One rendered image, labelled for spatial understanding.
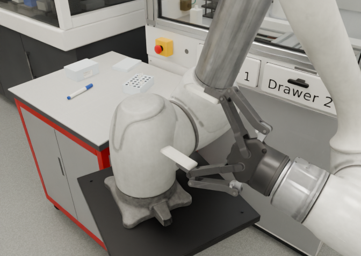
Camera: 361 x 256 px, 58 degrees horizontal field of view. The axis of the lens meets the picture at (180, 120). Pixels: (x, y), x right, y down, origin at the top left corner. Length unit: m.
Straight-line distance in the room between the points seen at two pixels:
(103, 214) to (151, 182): 0.16
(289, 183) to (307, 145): 0.84
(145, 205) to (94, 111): 0.58
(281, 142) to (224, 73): 0.70
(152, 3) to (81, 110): 0.59
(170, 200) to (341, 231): 0.44
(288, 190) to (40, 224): 1.60
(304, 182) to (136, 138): 0.35
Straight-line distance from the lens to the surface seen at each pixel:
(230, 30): 0.68
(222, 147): 1.57
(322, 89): 1.20
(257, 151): 0.54
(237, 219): 0.82
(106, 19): 1.89
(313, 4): 0.44
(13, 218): 2.04
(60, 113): 1.30
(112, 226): 0.81
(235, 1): 0.66
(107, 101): 1.33
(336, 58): 0.50
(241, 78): 1.32
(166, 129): 0.69
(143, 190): 0.77
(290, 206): 0.52
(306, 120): 1.29
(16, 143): 2.60
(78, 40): 1.80
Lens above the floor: 1.41
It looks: 33 degrees down
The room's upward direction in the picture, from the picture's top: straight up
